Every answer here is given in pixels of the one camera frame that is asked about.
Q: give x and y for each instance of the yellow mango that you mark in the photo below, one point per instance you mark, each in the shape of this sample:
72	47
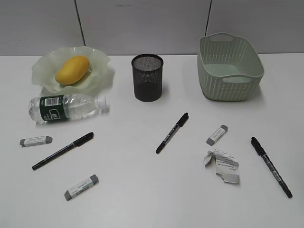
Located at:
73	70

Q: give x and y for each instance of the white waste paper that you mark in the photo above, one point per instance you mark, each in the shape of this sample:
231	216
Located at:
227	167

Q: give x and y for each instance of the black marker pen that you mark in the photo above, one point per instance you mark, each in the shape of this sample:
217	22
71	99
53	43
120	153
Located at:
176	127
261	152
76	143

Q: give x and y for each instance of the clear plastic water bottle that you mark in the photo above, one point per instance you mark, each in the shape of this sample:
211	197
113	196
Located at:
66	107

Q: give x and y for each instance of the black mesh pen holder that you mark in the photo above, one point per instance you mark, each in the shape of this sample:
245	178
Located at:
147	77

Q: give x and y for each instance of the grey white eraser right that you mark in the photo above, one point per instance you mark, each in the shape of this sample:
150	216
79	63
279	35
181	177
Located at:
216	135

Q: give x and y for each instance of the grey white eraser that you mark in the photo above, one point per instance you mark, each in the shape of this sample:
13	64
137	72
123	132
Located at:
216	135
35	141
81	187

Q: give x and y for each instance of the grey white eraser front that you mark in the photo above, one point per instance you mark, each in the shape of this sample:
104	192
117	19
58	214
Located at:
81	187

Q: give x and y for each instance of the pale green woven plastic basket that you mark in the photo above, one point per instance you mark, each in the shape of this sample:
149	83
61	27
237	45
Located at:
229	68

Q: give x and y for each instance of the pale green wavy glass plate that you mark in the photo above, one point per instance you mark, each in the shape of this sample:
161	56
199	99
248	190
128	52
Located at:
45	69

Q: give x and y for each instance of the grey white eraser far left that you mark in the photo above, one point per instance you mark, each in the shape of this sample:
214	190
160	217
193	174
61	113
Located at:
35	141

